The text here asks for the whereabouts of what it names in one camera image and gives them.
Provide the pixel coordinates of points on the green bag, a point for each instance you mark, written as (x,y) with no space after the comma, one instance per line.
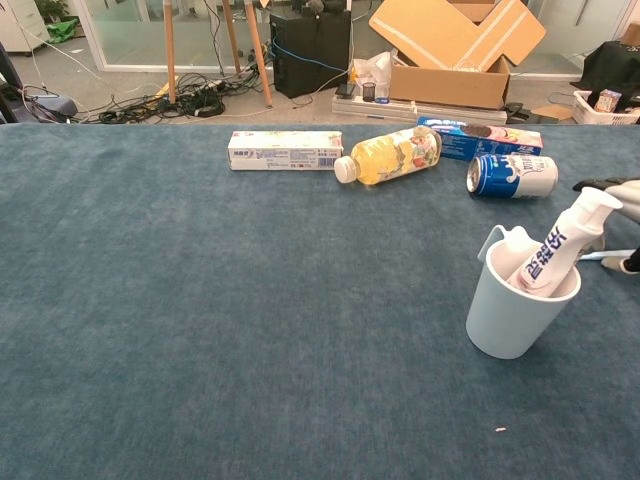
(62,30)

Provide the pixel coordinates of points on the white plastic bag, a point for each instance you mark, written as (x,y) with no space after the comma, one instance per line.
(372,67)

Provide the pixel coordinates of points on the flattened cardboard box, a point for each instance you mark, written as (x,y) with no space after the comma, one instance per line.
(440,30)

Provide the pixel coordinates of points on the light blue toothbrush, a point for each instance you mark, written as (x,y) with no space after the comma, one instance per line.
(592,255)

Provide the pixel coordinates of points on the open cardboard box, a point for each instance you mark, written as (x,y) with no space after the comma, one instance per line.
(450,87)

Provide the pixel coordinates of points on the black cloth cover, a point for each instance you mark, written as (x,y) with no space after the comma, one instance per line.
(615,65)

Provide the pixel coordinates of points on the blue table cloth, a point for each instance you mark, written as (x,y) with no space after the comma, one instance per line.
(200,300)

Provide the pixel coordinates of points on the white toothpaste tube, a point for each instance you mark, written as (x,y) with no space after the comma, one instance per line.
(555,245)

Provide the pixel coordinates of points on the blue cookie box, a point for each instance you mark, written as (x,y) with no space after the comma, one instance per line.
(465,145)

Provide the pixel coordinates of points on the black computer tower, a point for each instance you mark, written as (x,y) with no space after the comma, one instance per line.
(310,55)

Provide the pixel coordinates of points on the small colourful carton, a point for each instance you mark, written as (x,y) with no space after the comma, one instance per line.
(609,101)

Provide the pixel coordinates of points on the yellow drink bottle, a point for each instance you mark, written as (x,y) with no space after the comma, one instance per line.
(390,157)

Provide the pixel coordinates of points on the black flat device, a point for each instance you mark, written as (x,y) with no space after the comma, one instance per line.
(345,91)

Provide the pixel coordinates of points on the black mesh pen cup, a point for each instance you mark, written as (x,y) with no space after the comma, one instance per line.
(369,92)

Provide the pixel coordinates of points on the light blue plastic cup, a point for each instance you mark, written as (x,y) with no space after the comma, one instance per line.
(505,320)

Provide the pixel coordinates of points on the white toothpaste box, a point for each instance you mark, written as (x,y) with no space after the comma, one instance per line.
(280,150)

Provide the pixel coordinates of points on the blue white drink can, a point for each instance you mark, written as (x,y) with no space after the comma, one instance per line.
(515,175)

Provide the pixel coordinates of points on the white plastic basket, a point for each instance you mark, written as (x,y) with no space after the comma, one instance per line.
(590,117)

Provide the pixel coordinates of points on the grey aluminium rails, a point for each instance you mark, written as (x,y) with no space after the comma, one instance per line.
(380,112)

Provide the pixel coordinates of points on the white cabinet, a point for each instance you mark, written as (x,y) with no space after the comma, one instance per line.
(20,25)

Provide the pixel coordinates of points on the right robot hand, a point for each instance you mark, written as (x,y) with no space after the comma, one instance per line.
(630,200)

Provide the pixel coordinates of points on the dark blue chair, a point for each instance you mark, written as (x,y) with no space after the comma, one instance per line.
(55,107)

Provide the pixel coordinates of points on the black metal plates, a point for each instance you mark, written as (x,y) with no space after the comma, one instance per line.
(515,112)

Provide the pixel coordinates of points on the wooden leg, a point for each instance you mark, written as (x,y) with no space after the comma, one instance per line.
(170,50)
(231,35)
(257,50)

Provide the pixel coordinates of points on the flat cardboard piece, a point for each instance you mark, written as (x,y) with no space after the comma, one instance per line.
(552,114)

